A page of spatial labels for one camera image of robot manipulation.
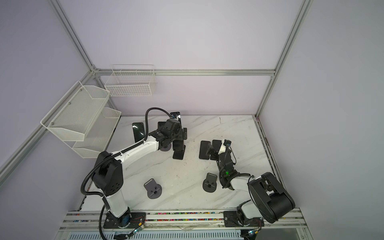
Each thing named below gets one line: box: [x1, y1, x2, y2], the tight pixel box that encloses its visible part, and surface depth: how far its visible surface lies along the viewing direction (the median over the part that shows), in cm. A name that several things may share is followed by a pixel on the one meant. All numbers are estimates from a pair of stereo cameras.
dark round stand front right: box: [202, 172, 218, 193], surface depth 81 cm
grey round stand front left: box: [143, 178, 163, 199], surface depth 80 cm
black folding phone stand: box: [172, 144, 186, 160], surface depth 100 cm
